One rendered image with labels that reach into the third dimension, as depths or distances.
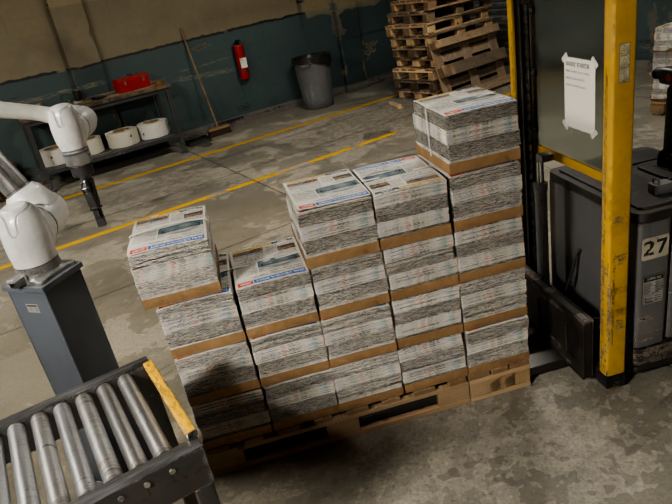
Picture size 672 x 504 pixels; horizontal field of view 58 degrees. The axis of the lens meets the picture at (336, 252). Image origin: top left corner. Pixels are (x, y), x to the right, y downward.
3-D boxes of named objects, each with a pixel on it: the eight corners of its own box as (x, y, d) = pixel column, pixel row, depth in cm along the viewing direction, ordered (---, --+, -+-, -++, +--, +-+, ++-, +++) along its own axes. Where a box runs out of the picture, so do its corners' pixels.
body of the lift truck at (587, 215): (548, 308, 324) (544, 166, 291) (639, 282, 331) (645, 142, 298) (631, 382, 262) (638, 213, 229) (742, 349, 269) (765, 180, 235)
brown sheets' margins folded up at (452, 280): (203, 396, 282) (173, 303, 261) (437, 332, 296) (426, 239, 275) (204, 451, 248) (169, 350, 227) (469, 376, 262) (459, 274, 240)
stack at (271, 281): (211, 419, 288) (160, 266, 254) (440, 356, 302) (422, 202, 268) (212, 478, 254) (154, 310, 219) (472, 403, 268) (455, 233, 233)
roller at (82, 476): (48, 409, 182) (60, 418, 184) (74, 505, 144) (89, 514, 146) (61, 397, 183) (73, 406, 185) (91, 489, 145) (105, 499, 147)
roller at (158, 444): (131, 385, 194) (132, 371, 192) (176, 468, 156) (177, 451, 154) (115, 387, 191) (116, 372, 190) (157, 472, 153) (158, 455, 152)
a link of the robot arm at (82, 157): (89, 143, 215) (95, 158, 217) (64, 148, 214) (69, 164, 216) (85, 148, 207) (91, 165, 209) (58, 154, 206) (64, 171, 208)
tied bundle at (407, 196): (358, 218, 264) (349, 168, 255) (421, 203, 267) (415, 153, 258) (380, 252, 230) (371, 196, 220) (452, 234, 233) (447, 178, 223)
